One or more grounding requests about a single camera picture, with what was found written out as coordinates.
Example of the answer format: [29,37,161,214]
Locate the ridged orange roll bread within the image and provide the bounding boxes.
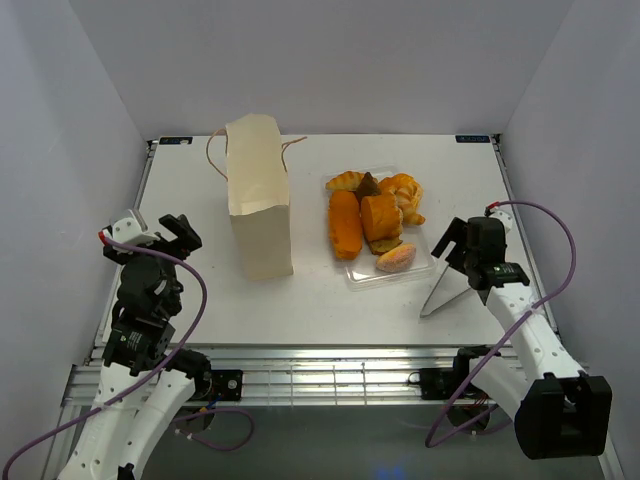
[361,193,403,242]

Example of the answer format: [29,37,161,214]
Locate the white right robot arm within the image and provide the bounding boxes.
[432,216,612,460]

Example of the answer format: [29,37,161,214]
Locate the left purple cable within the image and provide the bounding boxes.
[2,238,256,469]

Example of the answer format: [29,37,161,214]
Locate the small croissant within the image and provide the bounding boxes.
[325,170,365,191]

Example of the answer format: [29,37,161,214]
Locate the aluminium frame rail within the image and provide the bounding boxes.
[62,344,601,406]

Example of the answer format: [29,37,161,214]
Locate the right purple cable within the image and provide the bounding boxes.
[424,199,577,449]

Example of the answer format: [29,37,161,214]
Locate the pink sugared bun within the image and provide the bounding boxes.
[375,243,416,273]

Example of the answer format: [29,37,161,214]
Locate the long orange bread loaf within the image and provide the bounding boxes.
[328,190,363,260]

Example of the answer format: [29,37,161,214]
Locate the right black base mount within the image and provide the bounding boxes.
[406,345,490,400]

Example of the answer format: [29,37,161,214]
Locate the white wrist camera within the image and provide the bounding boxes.
[484,202,514,234]
[99,208,160,246]

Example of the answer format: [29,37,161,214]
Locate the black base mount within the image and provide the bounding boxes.
[165,350,243,402]
[406,345,490,400]

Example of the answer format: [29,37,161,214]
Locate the orange twisted ring bread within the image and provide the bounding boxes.
[378,173,425,225]

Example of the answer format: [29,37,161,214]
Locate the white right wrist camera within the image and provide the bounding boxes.
[484,202,514,234]

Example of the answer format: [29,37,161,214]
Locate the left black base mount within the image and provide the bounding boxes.
[165,350,243,402]

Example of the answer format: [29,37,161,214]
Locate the left blue table label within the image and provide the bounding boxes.
[159,136,193,145]

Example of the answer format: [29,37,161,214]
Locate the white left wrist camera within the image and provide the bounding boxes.
[99,208,160,246]

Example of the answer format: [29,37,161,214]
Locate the dark brown bread piece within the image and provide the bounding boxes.
[355,172,381,199]

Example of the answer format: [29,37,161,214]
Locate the clear plastic tray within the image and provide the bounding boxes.
[324,166,436,291]

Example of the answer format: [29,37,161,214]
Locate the blue table label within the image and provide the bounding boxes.
[455,135,491,144]
[159,136,193,145]

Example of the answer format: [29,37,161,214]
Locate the right blue table label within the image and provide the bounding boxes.
[455,135,491,144]

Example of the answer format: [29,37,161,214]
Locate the purple cable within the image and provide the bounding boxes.
[424,199,577,449]
[2,238,256,469]

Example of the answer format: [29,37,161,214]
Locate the white paper bag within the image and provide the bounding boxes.
[210,114,303,281]

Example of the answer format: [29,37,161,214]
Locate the metal tongs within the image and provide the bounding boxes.
[419,261,470,319]

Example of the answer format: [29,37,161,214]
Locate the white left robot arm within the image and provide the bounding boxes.
[58,210,212,479]

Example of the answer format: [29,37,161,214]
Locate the speckled bread slice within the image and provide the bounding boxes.
[368,237,403,256]

